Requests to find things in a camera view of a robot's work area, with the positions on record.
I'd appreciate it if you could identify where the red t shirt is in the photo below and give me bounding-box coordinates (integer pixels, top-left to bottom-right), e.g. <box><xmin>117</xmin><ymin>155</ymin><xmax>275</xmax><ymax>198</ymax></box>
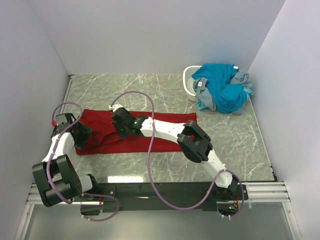
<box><xmin>75</xmin><ymin>109</ymin><xmax>197</xmax><ymax>156</ymax></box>

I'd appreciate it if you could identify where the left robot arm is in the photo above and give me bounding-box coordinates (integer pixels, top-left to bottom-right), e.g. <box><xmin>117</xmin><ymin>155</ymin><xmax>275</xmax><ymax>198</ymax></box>
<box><xmin>32</xmin><ymin>113</ymin><xmax>100</xmax><ymax>207</ymax></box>

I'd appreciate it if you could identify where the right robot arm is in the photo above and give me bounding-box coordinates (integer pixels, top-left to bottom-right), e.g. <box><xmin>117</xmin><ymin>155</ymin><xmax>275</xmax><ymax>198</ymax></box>
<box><xmin>109</xmin><ymin>104</ymin><xmax>239</xmax><ymax>201</ymax></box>

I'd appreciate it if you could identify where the white plastic laundry basket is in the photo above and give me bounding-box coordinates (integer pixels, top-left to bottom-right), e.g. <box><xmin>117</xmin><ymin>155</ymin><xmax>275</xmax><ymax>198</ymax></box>
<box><xmin>182</xmin><ymin>65</ymin><xmax>202</xmax><ymax>102</ymax></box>

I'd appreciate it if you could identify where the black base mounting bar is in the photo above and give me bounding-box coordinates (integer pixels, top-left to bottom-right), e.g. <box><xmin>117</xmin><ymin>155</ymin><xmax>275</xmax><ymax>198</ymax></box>
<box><xmin>79</xmin><ymin>181</ymin><xmax>251</xmax><ymax>213</ymax></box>

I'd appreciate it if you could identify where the teal blue t shirt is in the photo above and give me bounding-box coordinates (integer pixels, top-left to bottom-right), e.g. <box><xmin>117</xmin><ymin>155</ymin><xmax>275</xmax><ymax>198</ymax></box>
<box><xmin>191</xmin><ymin>63</ymin><xmax>254</xmax><ymax>115</ymax></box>

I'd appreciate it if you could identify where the grey blue t shirt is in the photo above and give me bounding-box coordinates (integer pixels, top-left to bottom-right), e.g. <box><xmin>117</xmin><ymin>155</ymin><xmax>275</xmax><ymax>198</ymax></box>
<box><xmin>192</xmin><ymin>67</ymin><xmax>254</xmax><ymax>112</ymax></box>

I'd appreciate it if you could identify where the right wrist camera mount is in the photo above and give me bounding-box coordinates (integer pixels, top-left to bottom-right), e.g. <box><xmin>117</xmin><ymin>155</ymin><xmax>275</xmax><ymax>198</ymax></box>
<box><xmin>108</xmin><ymin>104</ymin><xmax>123</xmax><ymax>113</ymax></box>

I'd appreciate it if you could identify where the aluminium frame rail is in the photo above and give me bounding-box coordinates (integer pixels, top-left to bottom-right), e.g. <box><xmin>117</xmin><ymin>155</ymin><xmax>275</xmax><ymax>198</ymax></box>
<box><xmin>25</xmin><ymin>182</ymin><xmax>291</xmax><ymax>205</ymax></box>

